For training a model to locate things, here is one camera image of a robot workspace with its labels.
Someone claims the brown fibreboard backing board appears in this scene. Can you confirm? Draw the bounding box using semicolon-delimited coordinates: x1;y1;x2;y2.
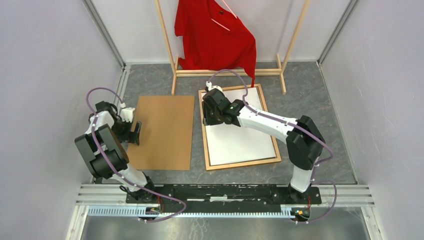
127;95;195;171

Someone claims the brown wooden picture frame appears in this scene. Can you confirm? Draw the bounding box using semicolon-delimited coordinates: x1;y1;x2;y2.
198;83;282;172

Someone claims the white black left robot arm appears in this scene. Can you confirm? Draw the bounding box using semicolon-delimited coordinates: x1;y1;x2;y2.
74;101;157;204

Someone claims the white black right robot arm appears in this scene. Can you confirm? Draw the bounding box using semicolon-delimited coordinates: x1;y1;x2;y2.
201;87;327;204

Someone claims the light wooden clothes rack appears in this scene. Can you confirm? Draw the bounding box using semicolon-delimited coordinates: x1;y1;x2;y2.
154;0;311;95

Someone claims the red t-shirt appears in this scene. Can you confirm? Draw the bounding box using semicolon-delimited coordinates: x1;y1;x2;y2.
174;0;257;81

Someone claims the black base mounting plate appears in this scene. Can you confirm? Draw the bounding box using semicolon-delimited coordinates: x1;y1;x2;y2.
119;184;323;214

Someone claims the pink clothes hanger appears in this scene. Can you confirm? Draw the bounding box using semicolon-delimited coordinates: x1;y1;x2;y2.
208;0;238;32

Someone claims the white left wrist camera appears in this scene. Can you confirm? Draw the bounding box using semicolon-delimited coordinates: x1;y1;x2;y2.
119;103;135;123

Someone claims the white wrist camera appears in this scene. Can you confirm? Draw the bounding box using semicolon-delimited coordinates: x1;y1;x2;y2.
119;103;135;123
205;80;223;92

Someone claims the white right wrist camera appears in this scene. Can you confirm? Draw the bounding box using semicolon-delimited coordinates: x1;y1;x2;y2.
205;80;223;92

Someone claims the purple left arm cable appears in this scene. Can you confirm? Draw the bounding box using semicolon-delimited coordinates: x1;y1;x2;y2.
86;87;187;223

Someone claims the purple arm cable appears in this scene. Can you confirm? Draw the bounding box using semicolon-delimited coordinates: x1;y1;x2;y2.
86;87;187;223
207;69;338;225

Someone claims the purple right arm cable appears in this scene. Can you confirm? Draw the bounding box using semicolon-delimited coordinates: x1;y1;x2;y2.
207;69;338;225

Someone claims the aluminium rail frame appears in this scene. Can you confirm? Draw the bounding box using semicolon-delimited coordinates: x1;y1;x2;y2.
66;62;385;240

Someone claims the grey slotted cable duct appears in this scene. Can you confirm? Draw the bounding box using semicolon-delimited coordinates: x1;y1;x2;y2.
87;206;295;219

